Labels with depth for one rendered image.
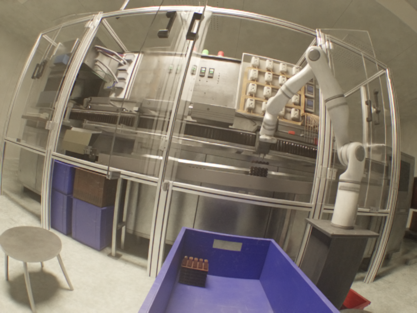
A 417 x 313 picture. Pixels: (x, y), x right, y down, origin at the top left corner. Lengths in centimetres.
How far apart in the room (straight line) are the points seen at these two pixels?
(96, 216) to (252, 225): 104
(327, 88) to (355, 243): 59
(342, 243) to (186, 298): 57
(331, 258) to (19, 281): 131
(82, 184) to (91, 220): 25
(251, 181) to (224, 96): 86
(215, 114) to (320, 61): 70
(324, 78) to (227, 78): 108
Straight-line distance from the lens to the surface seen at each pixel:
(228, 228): 132
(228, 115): 116
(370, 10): 267
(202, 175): 100
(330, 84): 79
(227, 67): 176
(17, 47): 530
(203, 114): 116
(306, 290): 56
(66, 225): 152
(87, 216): 134
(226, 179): 100
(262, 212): 133
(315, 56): 82
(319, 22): 273
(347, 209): 75
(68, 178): 142
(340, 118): 78
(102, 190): 123
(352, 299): 130
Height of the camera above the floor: 69
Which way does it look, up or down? 4 degrees up
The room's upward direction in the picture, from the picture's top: 10 degrees clockwise
